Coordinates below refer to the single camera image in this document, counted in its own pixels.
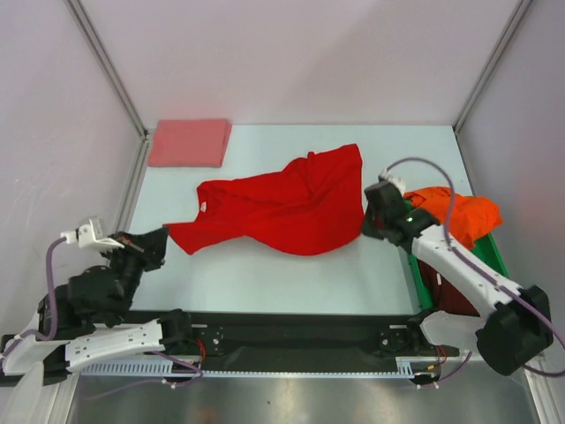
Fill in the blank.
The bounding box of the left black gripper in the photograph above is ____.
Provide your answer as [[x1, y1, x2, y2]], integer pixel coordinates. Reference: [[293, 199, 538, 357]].
[[101, 225, 170, 322]]

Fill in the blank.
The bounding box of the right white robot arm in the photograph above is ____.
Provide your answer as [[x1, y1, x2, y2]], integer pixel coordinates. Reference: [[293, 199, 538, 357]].
[[362, 180, 554, 375]]

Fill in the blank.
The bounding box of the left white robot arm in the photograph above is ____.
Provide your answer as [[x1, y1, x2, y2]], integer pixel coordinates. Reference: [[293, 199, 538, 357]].
[[1, 225, 194, 383]]

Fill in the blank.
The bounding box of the orange t-shirt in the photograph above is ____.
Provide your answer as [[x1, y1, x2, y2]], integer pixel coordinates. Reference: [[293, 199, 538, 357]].
[[403, 186, 503, 250]]

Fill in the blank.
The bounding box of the dark red t-shirt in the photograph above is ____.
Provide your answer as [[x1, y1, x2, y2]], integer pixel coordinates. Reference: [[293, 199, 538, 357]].
[[418, 260, 479, 316]]

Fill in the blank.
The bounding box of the folded pink t-shirt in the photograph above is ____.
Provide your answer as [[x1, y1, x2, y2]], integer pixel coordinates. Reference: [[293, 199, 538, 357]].
[[147, 119, 232, 168]]

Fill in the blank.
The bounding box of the green plastic bin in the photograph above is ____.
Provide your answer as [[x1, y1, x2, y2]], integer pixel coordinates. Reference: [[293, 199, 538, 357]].
[[406, 201, 509, 309]]

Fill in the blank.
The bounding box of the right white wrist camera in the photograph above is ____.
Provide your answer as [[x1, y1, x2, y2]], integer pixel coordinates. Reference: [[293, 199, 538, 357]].
[[379, 169, 406, 196]]

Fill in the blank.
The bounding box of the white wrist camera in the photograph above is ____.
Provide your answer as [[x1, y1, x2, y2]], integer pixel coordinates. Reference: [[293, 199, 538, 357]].
[[379, 169, 406, 196], [60, 217, 123, 253]]

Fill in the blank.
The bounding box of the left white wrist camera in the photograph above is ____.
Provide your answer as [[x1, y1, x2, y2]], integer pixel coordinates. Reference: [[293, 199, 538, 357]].
[[60, 217, 123, 253]]

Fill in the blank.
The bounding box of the left aluminium side rail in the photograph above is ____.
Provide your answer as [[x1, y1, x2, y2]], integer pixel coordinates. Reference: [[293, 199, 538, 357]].
[[94, 130, 154, 314]]

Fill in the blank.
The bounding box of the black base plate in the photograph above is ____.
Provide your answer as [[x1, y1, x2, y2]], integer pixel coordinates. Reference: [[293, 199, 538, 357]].
[[127, 311, 460, 373]]

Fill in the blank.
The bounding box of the slotted cable duct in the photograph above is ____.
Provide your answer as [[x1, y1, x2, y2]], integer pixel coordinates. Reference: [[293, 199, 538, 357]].
[[81, 356, 447, 379]]

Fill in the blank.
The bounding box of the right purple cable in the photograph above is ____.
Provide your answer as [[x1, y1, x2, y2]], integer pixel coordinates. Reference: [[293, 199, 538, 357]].
[[383, 157, 565, 379]]

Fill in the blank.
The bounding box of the right aluminium frame post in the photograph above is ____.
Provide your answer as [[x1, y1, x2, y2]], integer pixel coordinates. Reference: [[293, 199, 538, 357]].
[[452, 0, 536, 137]]

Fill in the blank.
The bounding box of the aluminium frame post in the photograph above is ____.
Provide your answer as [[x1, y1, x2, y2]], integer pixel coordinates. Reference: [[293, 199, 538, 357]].
[[452, 0, 536, 137], [63, 0, 148, 141]]

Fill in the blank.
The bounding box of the left aluminium frame post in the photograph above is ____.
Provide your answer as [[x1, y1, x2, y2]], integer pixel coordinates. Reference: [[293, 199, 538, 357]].
[[63, 0, 148, 141]]

